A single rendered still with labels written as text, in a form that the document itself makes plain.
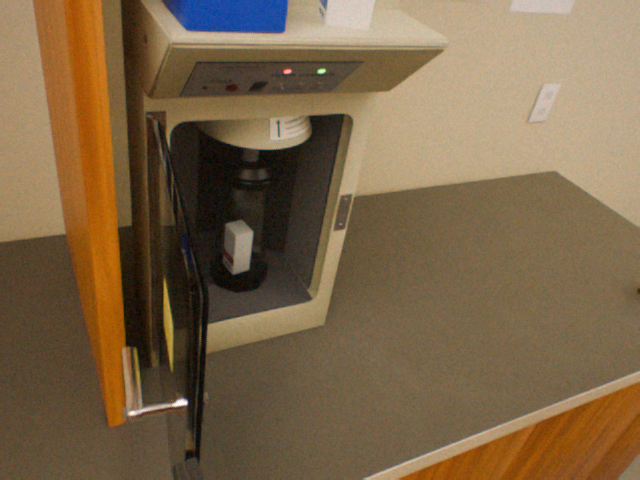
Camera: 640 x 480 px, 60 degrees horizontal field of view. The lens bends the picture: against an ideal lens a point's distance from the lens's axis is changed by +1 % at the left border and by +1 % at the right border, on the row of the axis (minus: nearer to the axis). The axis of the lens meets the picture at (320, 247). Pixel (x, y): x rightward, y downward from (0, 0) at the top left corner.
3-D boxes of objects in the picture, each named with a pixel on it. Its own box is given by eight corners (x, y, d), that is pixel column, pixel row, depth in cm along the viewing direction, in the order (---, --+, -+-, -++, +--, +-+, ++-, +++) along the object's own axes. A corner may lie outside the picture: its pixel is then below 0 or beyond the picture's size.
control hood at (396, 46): (141, 91, 63) (137, -4, 57) (381, 85, 77) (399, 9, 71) (167, 138, 55) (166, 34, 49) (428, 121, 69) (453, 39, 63)
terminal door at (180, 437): (161, 352, 87) (157, 113, 63) (189, 549, 65) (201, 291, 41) (155, 353, 86) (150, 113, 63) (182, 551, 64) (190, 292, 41)
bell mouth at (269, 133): (178, 99, 85) (178, 63, 82) (284, 95, 93) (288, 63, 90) (214, 154, 73) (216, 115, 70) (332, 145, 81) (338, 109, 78)
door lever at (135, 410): (170, 352, 62) (170, 335, 60) (182, 423, 55) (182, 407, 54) (119, 359, 60) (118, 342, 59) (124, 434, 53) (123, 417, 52)
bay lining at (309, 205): (136, 239, 104) (127, 50, 83) (265, 221, 115) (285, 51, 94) (170, 330, 87) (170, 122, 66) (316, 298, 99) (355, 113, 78)
